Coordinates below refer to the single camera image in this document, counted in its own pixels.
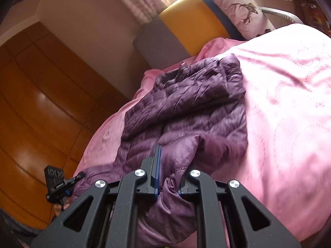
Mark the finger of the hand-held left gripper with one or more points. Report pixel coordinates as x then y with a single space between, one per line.
79 176

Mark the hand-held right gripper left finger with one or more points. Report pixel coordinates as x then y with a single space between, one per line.
156 165

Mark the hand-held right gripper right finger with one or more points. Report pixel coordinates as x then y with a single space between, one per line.
191 183

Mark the purple quilted puffer jacket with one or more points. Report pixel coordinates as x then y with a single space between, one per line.
194 108

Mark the wooden wardrobe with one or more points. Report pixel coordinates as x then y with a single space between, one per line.
38 108

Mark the pink bed blanket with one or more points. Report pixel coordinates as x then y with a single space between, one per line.
284 108

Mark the grey yellow blue headboard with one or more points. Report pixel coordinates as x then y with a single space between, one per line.
191 23

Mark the white deer print pillow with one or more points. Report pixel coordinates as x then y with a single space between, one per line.
232 18

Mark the grey padded armrest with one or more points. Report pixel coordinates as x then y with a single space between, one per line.
284 14

